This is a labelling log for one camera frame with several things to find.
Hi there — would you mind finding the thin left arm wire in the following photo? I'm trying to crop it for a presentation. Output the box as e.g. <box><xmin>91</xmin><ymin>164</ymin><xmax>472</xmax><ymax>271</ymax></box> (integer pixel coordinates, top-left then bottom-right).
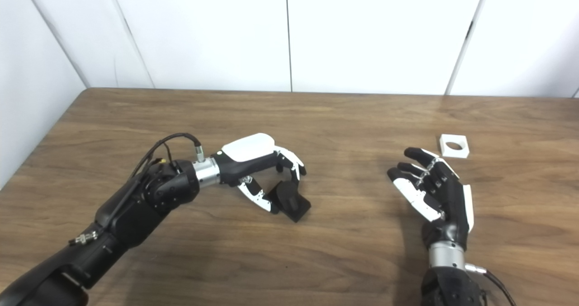
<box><xmin>154</xmin><ymin>142</ymin><xmax>178</xmax><ymax>167</ymax></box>

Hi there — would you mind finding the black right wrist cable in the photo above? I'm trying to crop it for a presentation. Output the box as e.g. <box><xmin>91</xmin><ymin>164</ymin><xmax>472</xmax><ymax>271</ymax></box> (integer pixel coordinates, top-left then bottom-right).
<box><xmin>465</xmin><ymin>263</ymin><xmax>516</xmax><ymax>306</ymax></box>

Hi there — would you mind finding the white square piece with hole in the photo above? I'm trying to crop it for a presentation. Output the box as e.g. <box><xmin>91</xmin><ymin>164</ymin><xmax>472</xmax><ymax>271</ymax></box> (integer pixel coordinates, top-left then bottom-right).
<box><xmin>438</xmin><ymin>134</ymin><xmax>470</xmax><ymax>159</ymax></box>

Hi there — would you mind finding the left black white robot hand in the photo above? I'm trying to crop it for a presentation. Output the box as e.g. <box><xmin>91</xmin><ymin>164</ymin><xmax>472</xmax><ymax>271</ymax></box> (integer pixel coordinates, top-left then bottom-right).
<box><xmin>192</xmin><ymin>133</ymin><xmax>307</xmax><ymax>215</ymax></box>

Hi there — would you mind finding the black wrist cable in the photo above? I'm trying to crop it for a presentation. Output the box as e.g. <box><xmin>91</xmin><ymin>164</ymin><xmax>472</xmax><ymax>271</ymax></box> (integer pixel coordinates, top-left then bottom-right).
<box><xmin>69</xmin><ymin>133</ymin><xmax>206</xmax><ymax>246</ymax></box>
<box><xmin>465</xmin><ymin>263</ymin><xmax>516</xmax><ymax>306</ymax></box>

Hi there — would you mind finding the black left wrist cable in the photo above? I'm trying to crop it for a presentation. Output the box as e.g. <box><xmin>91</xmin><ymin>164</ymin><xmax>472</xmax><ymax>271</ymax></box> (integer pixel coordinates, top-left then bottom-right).
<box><xmin>69</xmin><ymin>133</ymin><xmax>206</xmax><ymax>246</ymax></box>

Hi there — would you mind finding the black peg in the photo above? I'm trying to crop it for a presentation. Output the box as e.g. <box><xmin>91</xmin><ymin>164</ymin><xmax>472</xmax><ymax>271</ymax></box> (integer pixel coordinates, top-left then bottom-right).
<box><xmin>267</xmin><ymin>181</ymin><xmax>312</xmax><ymax>223</ymax></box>

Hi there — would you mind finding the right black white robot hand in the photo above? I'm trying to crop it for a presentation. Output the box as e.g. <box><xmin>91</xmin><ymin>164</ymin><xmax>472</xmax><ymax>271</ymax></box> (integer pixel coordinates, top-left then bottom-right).
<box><xmin>387</xmin><ymin>147</ymin><xmax>475</xmax><ymax>268</ymax></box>

